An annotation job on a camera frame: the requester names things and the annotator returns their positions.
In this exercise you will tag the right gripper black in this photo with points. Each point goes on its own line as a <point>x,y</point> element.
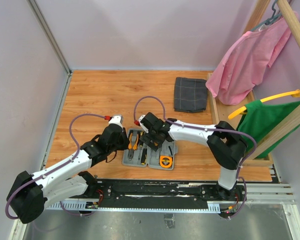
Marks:
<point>147,137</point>

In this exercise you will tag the grey plastic tool case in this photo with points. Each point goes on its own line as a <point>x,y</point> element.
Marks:
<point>153,157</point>

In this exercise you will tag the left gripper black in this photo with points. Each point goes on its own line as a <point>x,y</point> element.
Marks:
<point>124,145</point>

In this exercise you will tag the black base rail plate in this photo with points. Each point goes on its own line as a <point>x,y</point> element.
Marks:
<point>160,194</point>

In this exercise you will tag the green shirt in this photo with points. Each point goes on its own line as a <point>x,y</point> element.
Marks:
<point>261,118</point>

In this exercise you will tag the yellow tape measure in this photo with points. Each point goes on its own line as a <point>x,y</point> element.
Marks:
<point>166,160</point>

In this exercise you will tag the yellow clothes hanger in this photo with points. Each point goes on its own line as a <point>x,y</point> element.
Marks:
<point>241,110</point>

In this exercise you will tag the wooden clothes rack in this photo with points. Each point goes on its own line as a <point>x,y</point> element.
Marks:
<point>288,123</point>

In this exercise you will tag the dark grey checked cloth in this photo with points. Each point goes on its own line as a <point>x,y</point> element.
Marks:
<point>190,95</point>

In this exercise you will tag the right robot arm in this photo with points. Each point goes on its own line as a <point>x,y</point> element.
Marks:
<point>227,147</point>

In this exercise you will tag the orange black pliers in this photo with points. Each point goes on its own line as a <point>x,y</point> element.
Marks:
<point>133,144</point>

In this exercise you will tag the pink shirt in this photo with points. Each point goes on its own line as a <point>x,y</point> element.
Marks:
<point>243,66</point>

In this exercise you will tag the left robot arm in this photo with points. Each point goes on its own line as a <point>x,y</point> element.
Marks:
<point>31,194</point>

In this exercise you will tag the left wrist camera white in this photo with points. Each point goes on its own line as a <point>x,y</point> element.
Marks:
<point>117,120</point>

